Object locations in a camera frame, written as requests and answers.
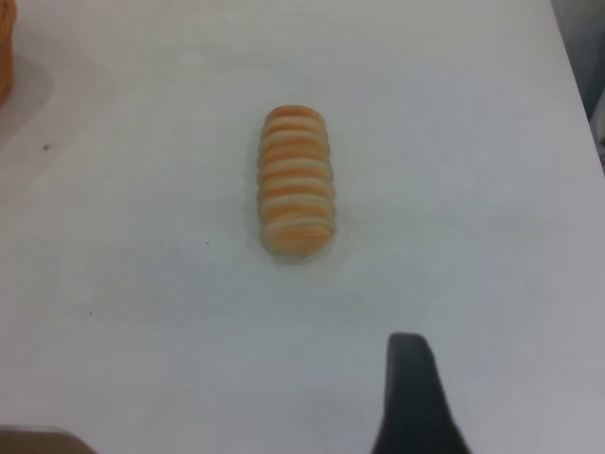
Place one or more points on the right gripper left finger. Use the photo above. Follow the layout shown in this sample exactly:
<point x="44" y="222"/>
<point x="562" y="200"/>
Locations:
<point x="33" y="442"/>

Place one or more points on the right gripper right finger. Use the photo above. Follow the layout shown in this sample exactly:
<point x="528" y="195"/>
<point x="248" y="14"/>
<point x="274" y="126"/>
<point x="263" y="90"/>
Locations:
<point x="416" y="402"/>

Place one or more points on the striped orange white bread roll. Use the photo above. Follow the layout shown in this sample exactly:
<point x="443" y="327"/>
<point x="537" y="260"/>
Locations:
<point x="295" y="184"/>

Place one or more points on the orange woven wicker basket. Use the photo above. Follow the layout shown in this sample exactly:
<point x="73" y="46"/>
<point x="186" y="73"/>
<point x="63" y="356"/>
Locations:
<point x="5" y="47"/>

